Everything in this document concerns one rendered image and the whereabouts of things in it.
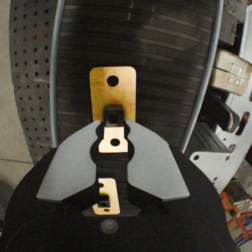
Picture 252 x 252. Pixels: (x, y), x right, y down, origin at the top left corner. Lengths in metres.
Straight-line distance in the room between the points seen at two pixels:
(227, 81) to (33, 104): 0.68
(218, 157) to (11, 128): 1.82
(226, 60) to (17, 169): 2.26
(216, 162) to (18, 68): 0.72
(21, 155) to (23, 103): 1.33
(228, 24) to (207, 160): 0.22
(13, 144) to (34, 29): 1.52
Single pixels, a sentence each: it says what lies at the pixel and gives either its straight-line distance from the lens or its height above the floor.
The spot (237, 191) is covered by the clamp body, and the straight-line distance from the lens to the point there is 0.73.
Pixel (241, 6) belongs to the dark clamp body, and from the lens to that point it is 0.31.
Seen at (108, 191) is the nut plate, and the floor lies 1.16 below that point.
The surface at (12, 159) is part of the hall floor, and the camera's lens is 2.19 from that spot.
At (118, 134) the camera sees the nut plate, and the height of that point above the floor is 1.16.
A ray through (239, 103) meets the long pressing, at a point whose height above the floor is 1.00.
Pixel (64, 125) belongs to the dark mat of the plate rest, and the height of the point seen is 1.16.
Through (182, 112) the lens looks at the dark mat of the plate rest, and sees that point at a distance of 0.16.
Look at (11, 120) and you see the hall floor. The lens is 1.82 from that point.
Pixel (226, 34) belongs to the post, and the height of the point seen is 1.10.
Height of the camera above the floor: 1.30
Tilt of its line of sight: 62 degrees down
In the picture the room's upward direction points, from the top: 174 degrees clockwise
